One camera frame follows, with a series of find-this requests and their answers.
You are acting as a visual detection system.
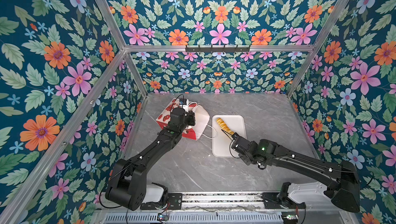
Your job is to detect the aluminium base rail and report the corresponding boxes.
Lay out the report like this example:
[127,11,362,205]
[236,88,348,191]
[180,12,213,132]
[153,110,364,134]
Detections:
[181,191,341,211]

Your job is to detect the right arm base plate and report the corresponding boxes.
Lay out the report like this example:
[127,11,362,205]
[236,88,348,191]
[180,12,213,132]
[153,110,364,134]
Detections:
[261,192,306,209]

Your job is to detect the white rectangular tray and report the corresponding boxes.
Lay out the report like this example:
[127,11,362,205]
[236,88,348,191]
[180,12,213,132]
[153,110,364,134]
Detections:
[212,115,247,158]

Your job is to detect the long fake bread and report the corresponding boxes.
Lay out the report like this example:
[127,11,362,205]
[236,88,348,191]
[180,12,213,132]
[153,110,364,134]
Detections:
[216,118,232,131]

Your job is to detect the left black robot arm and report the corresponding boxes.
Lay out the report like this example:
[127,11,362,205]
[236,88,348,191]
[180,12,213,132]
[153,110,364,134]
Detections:
[105,108,196,211]

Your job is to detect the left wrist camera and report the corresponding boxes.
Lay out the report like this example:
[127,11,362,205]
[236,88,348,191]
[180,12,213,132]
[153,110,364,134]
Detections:
[178,98,191,113]

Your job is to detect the black hook rail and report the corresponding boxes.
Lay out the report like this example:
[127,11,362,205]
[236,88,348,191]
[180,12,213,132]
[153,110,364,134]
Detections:
[185,45,251,54]

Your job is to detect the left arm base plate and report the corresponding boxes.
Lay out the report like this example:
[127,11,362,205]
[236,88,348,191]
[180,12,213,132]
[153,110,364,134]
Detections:
[140,193,183,211]

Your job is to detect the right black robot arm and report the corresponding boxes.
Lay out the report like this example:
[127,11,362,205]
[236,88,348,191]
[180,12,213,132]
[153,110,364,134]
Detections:
[222,130,361,213]

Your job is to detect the red white paper bag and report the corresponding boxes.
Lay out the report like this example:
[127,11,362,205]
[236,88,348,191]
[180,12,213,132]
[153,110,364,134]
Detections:
[155,98,218,141]

